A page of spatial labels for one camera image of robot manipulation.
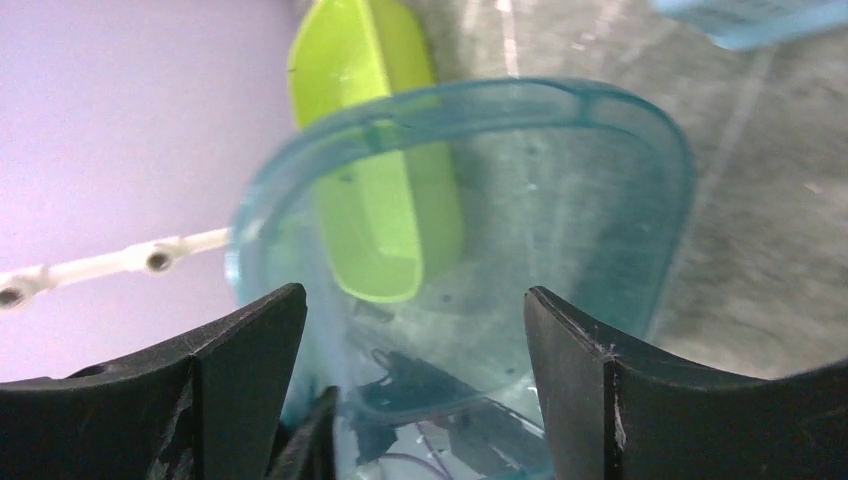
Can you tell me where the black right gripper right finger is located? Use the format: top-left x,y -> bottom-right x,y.
523,287 -> 847,479

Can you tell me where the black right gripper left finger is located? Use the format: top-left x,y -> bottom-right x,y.
1,284 -> 307,479

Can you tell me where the light blue perforated basket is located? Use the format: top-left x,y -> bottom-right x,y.
651,0 -> 847,51

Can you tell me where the lime green basket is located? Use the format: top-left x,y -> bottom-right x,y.
286,0 -> 465,305

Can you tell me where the dark green basket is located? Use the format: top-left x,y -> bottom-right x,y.
226,78 -> 695,479

